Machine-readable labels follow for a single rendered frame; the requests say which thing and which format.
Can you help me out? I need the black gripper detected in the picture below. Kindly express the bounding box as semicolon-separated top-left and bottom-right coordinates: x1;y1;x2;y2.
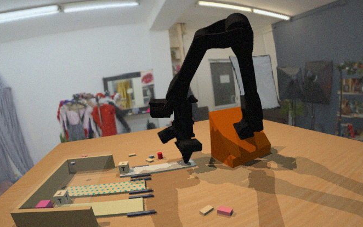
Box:
173;118;202;164

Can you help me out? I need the red cylinder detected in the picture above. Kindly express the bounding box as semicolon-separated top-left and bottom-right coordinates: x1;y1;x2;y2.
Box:
157;152;163;159

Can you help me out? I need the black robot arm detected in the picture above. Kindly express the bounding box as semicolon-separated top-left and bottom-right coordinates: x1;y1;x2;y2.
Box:
149;13;264;140

